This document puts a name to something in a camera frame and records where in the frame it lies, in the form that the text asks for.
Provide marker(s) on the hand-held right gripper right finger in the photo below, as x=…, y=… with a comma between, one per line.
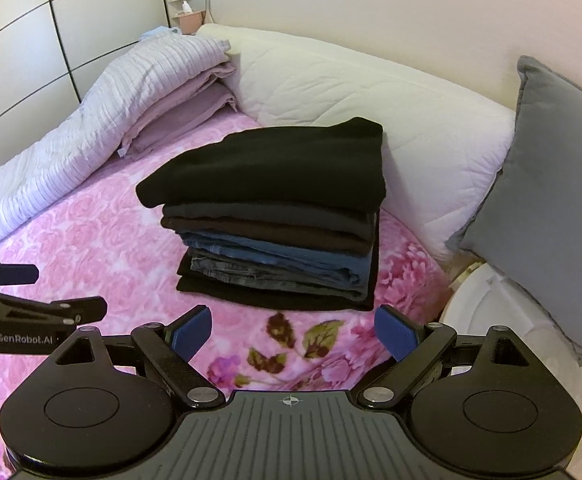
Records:
x=396, y=332

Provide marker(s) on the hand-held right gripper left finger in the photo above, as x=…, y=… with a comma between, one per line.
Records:
x=191, y=332

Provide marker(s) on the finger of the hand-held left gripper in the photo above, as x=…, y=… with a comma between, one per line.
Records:
x=81, y=309
x=16, y=274

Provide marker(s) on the black sweater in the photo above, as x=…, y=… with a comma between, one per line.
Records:
x=271, y=170

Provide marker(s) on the stack of folded clothes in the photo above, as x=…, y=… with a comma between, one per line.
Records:
x=271, y=301

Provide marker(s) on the pink floral blanket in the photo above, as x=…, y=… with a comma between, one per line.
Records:
x=96, y=240

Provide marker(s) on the folded grey jeans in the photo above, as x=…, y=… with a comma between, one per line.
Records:
x=231, y=267

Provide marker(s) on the folded brown garment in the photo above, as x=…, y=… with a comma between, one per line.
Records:
x=251, y=232

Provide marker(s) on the folded blue jeans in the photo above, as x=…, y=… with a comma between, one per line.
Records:
x=296, y=257

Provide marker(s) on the folded dark grey garment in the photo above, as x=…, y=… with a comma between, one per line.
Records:
x=271, y=217

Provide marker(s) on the grey pillow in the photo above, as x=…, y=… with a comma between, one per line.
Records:
x=546, y=185

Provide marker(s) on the white ribbed quilt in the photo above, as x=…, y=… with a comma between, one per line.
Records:
x=121, y=90

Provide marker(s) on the mauve folded sheet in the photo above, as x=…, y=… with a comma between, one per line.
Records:
x=186, y=110

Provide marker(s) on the white pillow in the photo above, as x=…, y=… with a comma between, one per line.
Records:
x=346, y=85

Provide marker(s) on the white panelled wardrobe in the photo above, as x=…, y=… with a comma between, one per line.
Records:
x=71, y=20

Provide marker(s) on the light blue cloth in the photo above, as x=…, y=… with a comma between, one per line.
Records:
x=158, y=33

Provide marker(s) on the pink box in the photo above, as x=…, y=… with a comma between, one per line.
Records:
x=192, y=22

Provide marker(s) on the white round bed frame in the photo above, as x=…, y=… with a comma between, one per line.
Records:
x=496, y=310

